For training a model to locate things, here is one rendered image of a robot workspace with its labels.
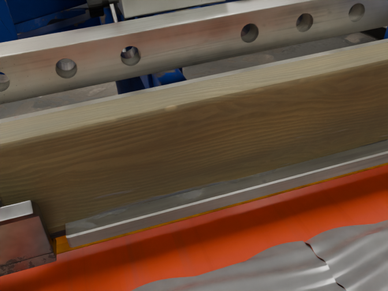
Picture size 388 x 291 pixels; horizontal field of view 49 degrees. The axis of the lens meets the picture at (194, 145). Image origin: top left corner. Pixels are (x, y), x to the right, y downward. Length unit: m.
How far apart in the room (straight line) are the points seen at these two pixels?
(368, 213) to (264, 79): 0.13
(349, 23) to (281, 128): 0.30
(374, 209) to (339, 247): 0.05
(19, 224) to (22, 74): 0.23
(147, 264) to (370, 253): 0.14
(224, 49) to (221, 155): 0.24
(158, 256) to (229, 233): 0.05
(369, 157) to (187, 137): 0.13
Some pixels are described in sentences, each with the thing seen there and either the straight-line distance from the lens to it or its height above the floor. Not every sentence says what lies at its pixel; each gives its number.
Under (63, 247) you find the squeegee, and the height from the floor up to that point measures 0.97.
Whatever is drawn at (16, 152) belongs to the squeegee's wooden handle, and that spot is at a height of 1.05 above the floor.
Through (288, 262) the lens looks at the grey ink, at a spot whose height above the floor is 0.96.
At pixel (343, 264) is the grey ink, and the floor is 0.96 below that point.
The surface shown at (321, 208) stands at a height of 0.96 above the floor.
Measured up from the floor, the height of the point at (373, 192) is 0.96.
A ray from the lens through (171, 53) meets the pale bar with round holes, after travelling 0.48.
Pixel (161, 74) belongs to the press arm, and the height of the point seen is 0.92.
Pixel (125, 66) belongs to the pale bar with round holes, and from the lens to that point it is 0.47.
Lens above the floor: 1.17
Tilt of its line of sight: 32 degrees down
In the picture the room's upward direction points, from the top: 7 degrees counter-clockwise
